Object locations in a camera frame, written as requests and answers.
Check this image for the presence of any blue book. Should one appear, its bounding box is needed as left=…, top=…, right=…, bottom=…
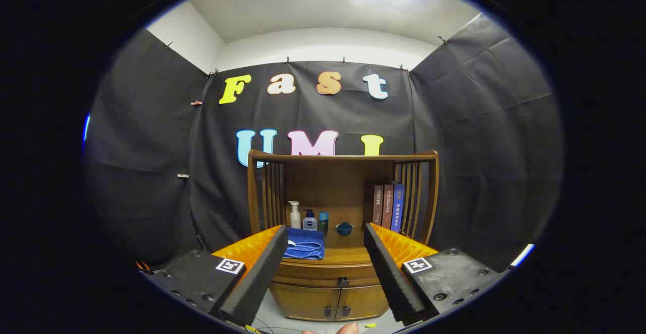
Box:
left=391, top=182, right=405, bottom=233

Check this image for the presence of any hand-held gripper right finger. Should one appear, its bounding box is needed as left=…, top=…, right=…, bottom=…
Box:
left=363, top=222, right=505, bottom=324

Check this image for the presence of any reddish brown book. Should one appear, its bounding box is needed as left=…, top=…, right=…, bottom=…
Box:
left=382, top=183, right=395, bottom=230

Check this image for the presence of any wooden countertop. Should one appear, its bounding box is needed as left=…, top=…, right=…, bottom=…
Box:
left=277, top=226, right=376, bottom=266

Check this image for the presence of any blue folded towel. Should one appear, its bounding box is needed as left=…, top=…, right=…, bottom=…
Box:
left=283, top=227, right=325, bottom=260

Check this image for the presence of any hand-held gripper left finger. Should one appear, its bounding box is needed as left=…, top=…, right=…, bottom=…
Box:
left=139, top=225, right=289, bottom=327

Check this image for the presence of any wooden cabinet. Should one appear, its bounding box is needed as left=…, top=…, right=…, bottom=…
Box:
left=247, top=149, right=440, bottom=322

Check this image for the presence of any dark brown book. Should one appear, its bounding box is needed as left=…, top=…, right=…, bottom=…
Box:
left=372, top=184, right=385, bottom=225

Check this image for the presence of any thin floor cable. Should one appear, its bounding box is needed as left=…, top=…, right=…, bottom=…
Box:
left=247, top=316, right=303, bottom=334

